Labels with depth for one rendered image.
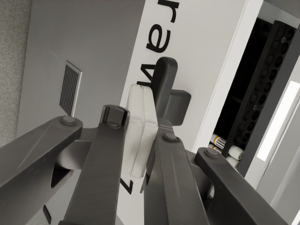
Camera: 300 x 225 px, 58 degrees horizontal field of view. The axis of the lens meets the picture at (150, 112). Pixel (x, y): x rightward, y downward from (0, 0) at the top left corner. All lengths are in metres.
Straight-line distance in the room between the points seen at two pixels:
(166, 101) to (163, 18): 0.09
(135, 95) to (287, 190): 0.18
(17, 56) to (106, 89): 0.63
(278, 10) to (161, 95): 0.26
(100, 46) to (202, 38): 0.35
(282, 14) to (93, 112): 0.36
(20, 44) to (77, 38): 0.48
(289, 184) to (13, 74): 0.99
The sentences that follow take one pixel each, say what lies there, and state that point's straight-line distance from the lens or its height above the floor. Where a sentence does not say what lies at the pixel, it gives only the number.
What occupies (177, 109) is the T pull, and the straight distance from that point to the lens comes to 0.20.
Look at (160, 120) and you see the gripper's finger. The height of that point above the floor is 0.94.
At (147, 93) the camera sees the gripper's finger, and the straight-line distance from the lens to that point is 0.17.
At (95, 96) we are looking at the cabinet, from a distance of 0.55.
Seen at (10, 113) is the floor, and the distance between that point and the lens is 1.17.
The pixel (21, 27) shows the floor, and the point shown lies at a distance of 1.08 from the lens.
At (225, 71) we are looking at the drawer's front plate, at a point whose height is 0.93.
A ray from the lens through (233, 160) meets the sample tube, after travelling 0.32.
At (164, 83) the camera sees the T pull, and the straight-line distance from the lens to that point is 0.18.
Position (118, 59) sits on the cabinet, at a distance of 0.48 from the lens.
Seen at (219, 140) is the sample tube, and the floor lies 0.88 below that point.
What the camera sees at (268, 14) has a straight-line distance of 0.40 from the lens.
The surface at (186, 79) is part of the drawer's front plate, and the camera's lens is 0.22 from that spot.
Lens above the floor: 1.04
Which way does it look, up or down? 45 degrees down
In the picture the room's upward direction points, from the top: 126 degrees clockwise
